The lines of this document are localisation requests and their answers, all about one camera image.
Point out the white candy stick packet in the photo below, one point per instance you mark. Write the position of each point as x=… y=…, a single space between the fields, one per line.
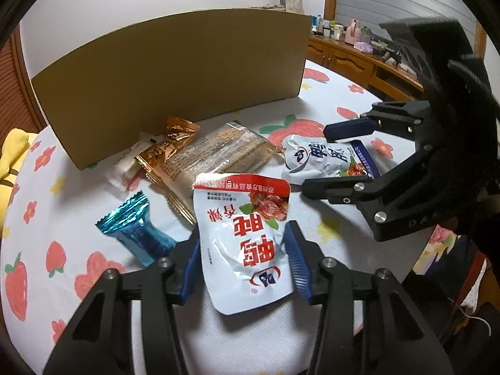
x=125 y=170

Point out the clear brown biscuit packet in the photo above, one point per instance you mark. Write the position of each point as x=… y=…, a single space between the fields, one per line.
x=218 y=156

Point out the pink kettle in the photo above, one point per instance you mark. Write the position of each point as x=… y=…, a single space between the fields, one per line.
x=353 y=32

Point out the black mini tripod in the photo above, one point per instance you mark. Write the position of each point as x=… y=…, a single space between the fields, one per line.
x=390 y=54

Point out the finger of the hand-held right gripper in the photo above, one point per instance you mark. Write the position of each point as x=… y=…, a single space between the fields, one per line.
x=347 y=129
x=340 y=191

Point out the blue candy packet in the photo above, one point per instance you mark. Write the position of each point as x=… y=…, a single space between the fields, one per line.
x=132 y=230

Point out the wooden cabinet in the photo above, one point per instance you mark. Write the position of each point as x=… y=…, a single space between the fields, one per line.
x=351 y=66

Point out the white red-label snack pouch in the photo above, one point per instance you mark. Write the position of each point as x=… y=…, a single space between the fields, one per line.
x=242 y=242

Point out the wooden louvered wardrobe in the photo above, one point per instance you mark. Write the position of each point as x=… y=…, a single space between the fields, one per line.
x=23 y=97

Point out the orange-brown candy packet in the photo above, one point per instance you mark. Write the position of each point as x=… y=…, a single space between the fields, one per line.
x=164 y=150

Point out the white flower-print sheet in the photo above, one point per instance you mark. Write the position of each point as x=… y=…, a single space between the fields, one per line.
x=78 y=211

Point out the row of small bottles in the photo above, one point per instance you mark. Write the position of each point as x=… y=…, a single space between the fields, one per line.
x=328 y=27

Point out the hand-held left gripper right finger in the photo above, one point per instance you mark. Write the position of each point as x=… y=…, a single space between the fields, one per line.
x=299 y=265

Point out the brown cardboard box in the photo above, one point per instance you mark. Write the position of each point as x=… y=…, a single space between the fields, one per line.
x=175 y=78

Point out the white blue-print snack pouch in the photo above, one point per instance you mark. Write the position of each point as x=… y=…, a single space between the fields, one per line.
x=312 y=156

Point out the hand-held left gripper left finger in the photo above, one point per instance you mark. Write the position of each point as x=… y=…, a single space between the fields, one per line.
x=187 y=277

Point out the yellow plush toy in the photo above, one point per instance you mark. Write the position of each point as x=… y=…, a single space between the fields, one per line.
x=11 y=164

